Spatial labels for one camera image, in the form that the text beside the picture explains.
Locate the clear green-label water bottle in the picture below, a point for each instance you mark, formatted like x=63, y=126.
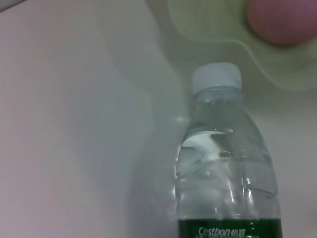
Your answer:
x=223, y=173

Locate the translucent green fruit bowl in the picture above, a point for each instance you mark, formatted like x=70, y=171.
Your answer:
x=210, y=19

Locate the pink toy peach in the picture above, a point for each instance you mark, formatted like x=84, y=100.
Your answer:
x=284, y=19

